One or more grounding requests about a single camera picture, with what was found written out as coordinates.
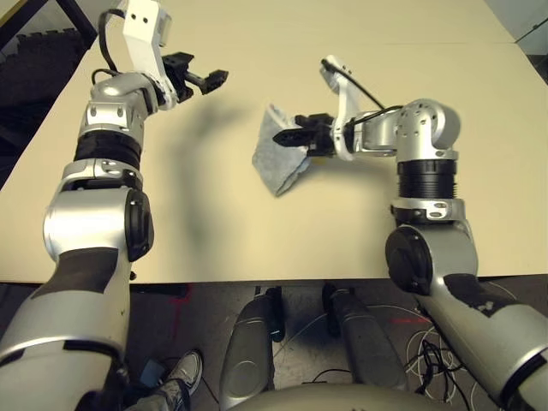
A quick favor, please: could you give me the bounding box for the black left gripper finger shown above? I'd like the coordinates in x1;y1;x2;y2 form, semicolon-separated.
186;68;229;96
164;51;196;75

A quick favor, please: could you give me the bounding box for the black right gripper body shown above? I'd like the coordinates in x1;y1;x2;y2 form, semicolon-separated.
305;111;340;158

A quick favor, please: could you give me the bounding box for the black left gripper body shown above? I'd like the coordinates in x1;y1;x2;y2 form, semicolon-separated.
165;68;194;104

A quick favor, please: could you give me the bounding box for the grey cloth rag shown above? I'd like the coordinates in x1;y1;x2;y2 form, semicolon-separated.
251;102;319;198

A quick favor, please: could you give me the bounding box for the black foam floor mat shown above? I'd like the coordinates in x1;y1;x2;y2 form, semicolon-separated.
0;25;93;181

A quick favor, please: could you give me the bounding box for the silver robot right leg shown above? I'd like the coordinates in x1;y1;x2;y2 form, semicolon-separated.
322;282;410;393

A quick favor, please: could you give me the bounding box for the silver robot leg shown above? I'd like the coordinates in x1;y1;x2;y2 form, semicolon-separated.
322;282;410;393
218;286;285;410

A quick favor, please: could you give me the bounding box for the silver robot left leg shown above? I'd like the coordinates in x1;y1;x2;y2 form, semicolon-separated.
218;286;285;410

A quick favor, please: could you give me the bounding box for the grey sneaker of bystander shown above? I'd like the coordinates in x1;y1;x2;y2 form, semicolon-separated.
164;348;204;397

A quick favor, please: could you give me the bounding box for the silver robot torso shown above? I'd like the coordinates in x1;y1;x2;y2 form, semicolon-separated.
229;379;433;411

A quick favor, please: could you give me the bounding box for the small blue floor pedal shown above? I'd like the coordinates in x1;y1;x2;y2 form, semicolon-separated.
139;358;166;389

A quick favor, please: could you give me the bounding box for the bystander leg in jeans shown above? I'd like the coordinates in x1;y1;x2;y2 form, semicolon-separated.
122;378;192;411

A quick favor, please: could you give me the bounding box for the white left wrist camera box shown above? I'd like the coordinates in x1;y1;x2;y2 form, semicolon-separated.
121;0;177;111

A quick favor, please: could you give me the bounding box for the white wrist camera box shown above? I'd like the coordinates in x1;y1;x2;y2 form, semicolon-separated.
319;54;366;162
121;0;177;111

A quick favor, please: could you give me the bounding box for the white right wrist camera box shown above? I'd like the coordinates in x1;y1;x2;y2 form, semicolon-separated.
319;54;366;162

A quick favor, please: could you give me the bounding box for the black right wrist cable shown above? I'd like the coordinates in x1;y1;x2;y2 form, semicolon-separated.
321;59;404;129

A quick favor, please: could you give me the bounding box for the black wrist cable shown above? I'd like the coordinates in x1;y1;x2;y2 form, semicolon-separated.
91;9;129;85
321;59;404;129

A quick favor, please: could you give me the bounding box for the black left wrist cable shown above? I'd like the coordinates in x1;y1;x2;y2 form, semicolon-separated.
91;9;129;85

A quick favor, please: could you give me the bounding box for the black metal frame bar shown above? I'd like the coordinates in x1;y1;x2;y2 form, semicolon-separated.
54;0;99;42

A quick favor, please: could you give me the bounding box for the white floor cable bundle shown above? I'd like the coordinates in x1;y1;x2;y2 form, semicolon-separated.
404;277;515;406

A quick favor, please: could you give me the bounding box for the black floor cable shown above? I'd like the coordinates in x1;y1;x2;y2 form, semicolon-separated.
413;337;466;397

